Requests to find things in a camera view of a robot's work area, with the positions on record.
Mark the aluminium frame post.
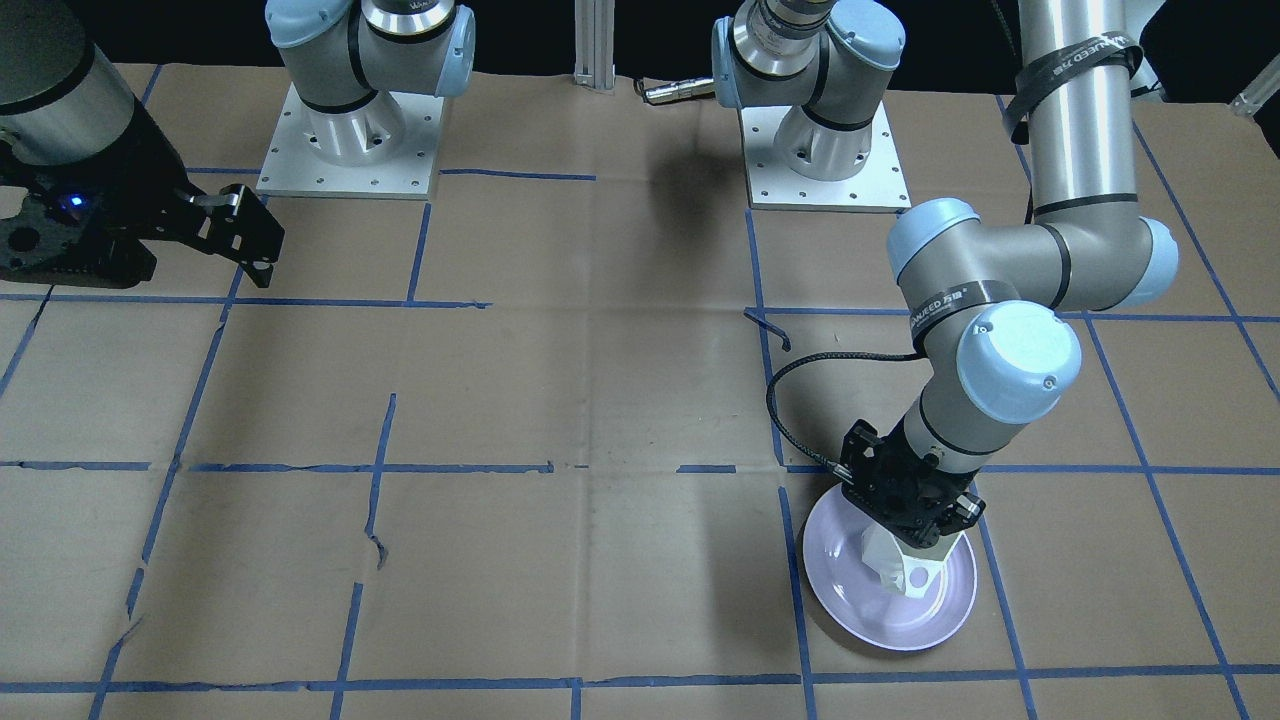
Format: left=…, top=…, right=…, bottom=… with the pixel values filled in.
left=572, top=0, right=616, bottom=94

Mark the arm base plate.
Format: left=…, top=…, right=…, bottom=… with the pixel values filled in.
left=739, top=104, right=913, bottom=214
left=256, top=87, right=447, bottom=201

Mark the lavender plate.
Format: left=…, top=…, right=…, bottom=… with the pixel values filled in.
left=803, top=487, right=978, bottom=651

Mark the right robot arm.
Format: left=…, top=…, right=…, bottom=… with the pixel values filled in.
left=1, top=1, right=284, bottom=290

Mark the white faceted cup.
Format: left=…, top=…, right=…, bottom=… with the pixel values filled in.
left=860, top=523, right=957, bottom=600

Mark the brown paper table cover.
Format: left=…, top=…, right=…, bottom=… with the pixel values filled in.
left=1, top=74, right=1277, bottom=719

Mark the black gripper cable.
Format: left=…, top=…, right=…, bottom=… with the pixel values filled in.
left=765, top=348, right=925, bottom=473

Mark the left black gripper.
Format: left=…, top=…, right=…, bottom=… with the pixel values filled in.
left=838, top=421, right=983, bottom=550

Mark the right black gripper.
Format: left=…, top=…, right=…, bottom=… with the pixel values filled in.
left=1, top=129, right=284, bottom=290

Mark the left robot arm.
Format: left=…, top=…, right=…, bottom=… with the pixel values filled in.
left=712, top=1, right=1179, bottom=550

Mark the corrugated metal conduit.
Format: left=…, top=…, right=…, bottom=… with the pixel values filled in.
left=634, top=77, right=716, bottom=106

